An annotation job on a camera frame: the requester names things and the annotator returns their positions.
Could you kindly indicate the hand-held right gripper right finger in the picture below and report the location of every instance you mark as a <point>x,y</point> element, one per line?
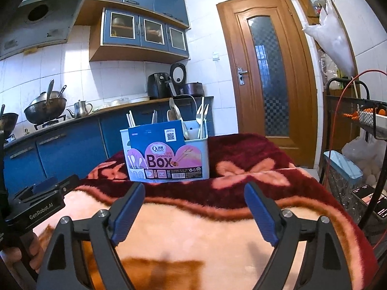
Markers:
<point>261,214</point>

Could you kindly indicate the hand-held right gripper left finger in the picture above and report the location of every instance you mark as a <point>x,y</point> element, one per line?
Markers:
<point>130,208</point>

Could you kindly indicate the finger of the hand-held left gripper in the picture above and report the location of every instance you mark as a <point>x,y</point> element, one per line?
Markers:
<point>45,185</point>
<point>71,182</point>

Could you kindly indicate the light blue utensil holder box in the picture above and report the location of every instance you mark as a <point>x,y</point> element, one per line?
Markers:
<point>163,160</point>

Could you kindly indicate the black plastic spoon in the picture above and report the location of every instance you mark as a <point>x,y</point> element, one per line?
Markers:
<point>172,115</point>

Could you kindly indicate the metal fork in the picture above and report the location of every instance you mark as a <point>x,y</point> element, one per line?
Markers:
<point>206,108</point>
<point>198,114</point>

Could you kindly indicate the person's left hand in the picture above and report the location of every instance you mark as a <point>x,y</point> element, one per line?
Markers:
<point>34,247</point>

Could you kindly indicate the blue base cabinets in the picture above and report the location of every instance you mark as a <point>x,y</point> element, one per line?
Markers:
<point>66,151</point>

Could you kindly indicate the gas stove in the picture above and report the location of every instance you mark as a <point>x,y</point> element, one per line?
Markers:
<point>50,123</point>

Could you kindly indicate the red and pink floral blanket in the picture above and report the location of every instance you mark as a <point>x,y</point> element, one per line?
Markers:
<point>196,241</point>

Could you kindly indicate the steel kettle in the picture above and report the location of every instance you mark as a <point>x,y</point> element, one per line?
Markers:
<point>81,109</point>

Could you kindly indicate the dark pan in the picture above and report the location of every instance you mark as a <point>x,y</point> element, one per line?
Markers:
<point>7,120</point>

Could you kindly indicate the metal wok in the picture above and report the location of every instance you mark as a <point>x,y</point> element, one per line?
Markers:
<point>42,110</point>

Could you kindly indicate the clear container with blue lid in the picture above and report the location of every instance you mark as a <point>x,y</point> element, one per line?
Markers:
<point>344,166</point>

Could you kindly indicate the wooden door with glass pane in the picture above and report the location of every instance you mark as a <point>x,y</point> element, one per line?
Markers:
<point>232,111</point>

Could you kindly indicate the black electronic device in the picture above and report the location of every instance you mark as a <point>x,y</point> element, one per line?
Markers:
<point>367,196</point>

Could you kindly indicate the clear plastic bag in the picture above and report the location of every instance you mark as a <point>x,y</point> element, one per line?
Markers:
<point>359,151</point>

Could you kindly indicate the black metal rack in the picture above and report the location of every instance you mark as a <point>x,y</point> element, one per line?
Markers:
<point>378,187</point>

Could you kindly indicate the pile of eggs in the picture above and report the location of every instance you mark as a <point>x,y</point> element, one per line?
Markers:
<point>373,169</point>

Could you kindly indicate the black air fryer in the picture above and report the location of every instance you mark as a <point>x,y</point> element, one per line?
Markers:
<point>157,86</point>

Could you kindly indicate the carrots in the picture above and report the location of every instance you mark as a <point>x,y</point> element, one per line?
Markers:
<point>350,115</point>

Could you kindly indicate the white tray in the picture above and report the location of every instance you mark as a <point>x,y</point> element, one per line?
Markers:
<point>367,117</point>

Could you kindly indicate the grey range hood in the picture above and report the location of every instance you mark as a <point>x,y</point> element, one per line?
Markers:
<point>45,27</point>

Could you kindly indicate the white plastic bag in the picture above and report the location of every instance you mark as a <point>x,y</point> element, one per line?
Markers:
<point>335,45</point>

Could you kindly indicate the white wall switch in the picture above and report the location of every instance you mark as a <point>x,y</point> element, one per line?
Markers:
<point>216,56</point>

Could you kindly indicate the blue glass-door wall cabinet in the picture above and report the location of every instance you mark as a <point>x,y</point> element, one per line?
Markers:
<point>151,30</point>

